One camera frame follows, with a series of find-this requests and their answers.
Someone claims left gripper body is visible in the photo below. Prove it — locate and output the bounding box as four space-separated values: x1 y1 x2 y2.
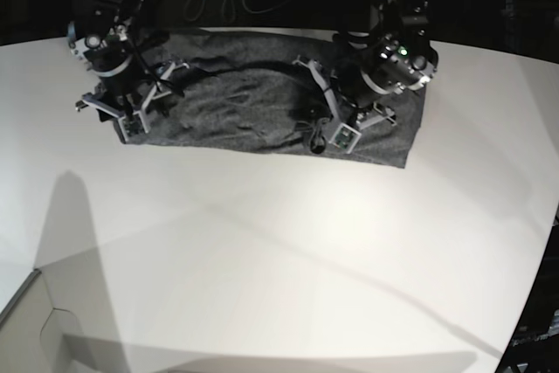
293 56 395 133

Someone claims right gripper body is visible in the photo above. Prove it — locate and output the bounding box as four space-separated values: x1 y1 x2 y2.
75 58 190 124

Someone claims grey t-shirt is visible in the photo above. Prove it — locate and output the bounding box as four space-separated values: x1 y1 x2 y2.
121 32 425 169

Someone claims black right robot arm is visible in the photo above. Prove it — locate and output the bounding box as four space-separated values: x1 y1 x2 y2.
66 0 189 135

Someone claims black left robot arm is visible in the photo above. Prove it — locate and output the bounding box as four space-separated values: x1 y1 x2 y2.
294 0 438 150

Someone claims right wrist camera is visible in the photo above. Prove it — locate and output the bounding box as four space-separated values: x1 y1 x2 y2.
115 114 146 144

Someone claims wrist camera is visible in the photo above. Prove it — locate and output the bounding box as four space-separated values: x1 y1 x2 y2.
115 114 146 144
328 123 362 155

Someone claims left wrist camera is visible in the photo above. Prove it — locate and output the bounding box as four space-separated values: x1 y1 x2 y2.
328 123 362 155

